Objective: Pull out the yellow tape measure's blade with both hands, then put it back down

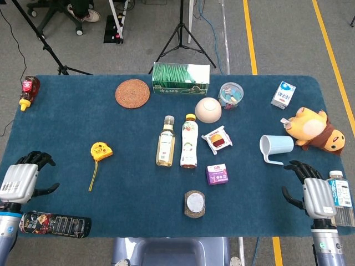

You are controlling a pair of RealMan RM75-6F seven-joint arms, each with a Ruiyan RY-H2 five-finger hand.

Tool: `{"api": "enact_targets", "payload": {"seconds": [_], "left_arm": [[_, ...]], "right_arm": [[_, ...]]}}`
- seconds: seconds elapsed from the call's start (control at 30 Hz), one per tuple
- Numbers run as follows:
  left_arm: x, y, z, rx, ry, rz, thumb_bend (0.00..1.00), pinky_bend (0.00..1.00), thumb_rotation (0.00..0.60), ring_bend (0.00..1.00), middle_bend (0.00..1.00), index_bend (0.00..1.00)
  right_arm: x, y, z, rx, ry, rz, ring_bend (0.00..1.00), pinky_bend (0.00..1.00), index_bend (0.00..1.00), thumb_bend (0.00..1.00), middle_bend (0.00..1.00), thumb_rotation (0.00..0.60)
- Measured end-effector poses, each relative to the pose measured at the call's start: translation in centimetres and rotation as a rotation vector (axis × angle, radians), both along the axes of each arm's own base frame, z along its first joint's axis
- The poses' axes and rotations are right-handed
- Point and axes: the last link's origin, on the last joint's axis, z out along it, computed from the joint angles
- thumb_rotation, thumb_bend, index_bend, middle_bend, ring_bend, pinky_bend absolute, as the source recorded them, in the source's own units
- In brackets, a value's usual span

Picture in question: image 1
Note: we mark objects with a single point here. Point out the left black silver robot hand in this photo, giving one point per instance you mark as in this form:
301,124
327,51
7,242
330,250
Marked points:
18,180

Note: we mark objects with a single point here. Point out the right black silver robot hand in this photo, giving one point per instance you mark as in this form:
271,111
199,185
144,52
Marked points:
319,196

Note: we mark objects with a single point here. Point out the yellow tape measure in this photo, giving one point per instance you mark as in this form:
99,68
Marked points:
101,151

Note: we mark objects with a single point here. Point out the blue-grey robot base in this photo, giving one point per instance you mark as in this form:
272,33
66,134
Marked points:
172,252

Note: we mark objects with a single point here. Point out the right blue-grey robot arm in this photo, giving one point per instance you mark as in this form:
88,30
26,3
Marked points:
328,246

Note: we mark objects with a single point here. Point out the clear water bottle white cap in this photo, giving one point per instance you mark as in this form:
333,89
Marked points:
342,194

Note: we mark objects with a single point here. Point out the black snack tube can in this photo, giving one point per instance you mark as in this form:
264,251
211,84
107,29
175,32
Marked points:
55,224

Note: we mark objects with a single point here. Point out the light blue plastic mug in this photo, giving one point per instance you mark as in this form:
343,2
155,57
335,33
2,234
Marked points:
277,145

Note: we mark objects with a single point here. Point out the orange brown plush toy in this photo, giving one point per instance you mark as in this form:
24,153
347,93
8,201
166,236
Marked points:
313,127

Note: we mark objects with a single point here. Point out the brown squeeze bottle yellow cap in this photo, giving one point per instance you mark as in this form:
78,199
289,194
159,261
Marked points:
27,91

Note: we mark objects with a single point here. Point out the small purple carton box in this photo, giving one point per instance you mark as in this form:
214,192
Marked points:
217,174

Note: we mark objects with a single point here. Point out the white blue milk carton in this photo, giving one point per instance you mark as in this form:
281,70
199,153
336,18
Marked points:
283,95

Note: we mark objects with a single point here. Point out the white wrapped cake snack packet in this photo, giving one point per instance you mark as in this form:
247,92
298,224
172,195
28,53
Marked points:
217,140

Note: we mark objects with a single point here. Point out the dark blue table mat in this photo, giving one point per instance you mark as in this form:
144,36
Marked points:
133,138

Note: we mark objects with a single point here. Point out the glass seed jar black lid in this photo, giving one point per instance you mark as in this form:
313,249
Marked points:
195,203

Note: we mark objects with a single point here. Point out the clear jar of coloured clips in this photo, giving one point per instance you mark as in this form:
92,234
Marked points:
230,95

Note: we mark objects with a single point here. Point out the black tripod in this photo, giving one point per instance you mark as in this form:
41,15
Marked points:
181,27
45,45

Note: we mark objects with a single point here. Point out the upturned cream bowl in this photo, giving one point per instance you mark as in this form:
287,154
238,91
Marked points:
208,110

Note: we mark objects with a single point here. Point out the white-labelled tea bottle yellow cap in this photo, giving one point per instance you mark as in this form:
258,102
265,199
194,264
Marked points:
189,141

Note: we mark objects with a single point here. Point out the round woven rattan coaster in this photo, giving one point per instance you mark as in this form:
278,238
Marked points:
132,93

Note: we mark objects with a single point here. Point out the clear bottle of yellow liquid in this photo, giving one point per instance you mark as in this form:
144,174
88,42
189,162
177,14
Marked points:
166,144

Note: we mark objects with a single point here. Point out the black office chair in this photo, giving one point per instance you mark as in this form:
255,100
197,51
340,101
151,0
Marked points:
55,8

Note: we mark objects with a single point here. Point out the person in dark trousers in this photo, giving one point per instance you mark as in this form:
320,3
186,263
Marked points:
88,15

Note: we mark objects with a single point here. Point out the green tea bag box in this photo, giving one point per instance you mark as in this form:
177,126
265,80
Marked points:
177,80

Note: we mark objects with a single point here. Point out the white metal frame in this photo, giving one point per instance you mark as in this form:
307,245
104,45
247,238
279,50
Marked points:
116,16

